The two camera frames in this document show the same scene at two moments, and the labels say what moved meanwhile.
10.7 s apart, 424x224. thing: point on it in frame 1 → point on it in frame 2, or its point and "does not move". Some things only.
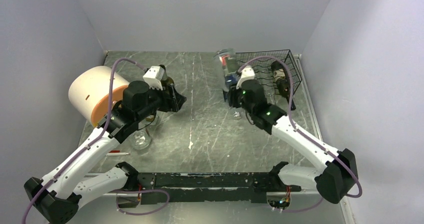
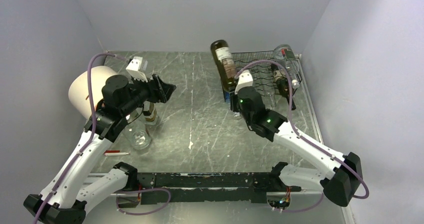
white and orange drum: (89, 91) does not move
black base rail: (235, 187) does not move
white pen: (117, 154) does not move
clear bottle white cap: (225, 63) → (284, 54)
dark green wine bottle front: (282, 77) does not move
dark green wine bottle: (166, 80) → (225, 64)
